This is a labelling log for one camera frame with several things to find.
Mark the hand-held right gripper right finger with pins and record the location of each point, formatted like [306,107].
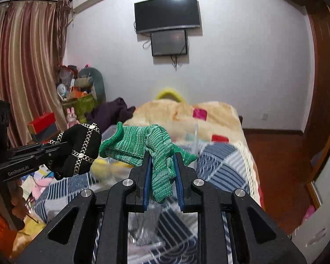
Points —
[179,183]

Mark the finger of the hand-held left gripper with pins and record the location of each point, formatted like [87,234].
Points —
[41,147]
[51,158]

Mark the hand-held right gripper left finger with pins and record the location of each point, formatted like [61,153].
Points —
[146,183]

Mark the black studded hat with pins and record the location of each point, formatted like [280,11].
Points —
[79,148]

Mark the green knit glove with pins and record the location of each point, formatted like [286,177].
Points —
[156,154]

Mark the clear plastic storage box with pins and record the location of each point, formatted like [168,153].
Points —
[118,167]

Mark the yellow soft cloth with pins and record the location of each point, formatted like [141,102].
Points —
[107,167]

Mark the person's left hand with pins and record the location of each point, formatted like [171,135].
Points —
[18,202]

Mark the red box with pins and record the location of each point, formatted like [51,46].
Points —
[41,122]

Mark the pink printed cloth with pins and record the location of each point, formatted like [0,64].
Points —
[41,183]

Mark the pink bunny toy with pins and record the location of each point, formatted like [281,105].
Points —
[72,118]

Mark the green box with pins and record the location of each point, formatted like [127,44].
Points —
[79,104]

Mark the orange box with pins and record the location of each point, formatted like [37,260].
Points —
[77,93]

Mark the beige fleece blanket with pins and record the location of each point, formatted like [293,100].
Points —
[181,115]

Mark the striped red beige curtain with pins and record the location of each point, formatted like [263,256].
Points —
[24,68]

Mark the dark purple cloth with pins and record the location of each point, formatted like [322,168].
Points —
[110,114]

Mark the grey plush toy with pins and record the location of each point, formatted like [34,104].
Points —
[97,84]

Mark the yellow plush pillow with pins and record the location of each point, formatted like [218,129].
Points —
[169,93]

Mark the white cabinet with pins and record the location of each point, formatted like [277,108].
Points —
[316,228]

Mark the small black wall monitor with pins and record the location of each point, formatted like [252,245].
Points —
[169,42]

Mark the black wall television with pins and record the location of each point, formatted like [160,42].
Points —
[167,12]

